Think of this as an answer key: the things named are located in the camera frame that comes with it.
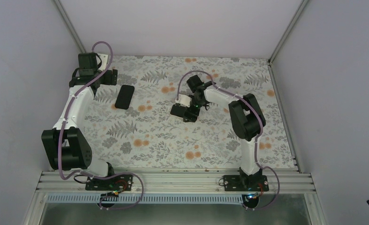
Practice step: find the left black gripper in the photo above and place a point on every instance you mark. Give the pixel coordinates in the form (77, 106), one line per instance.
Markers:
(107, 81)

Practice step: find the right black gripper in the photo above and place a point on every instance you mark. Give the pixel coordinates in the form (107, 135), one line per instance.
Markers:
(190, 117)

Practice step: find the black phone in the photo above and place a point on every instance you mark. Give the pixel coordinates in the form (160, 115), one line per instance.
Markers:
(180, 112)
(124, 97)

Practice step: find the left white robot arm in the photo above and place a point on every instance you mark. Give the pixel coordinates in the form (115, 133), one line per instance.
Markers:
(65, 145)

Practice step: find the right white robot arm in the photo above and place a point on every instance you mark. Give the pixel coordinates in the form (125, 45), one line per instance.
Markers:
(246, 118)

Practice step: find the black phone on table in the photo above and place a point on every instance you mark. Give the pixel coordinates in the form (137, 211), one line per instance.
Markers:
(124, 97)

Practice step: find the floral patterned table mat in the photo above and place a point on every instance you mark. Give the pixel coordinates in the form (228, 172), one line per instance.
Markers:
(147, 136)

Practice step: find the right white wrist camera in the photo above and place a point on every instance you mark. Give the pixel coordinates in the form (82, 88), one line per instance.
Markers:
(183, 100)

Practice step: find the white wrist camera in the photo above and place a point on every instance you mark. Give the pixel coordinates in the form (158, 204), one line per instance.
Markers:
(103, 60)
(183, 100)

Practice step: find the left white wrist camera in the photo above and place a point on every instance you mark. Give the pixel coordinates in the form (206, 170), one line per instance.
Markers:
(103, 60)

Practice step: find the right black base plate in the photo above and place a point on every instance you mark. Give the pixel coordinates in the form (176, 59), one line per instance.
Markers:
(237, 183)

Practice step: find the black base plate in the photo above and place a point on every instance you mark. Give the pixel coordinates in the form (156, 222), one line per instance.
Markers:
(116, 184)
(237, 183)

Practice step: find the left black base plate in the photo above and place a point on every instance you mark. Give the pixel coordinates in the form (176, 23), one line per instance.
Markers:
(116, 184)

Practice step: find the aluminium rail frame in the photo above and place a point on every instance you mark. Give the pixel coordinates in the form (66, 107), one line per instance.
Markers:
(187, 181)

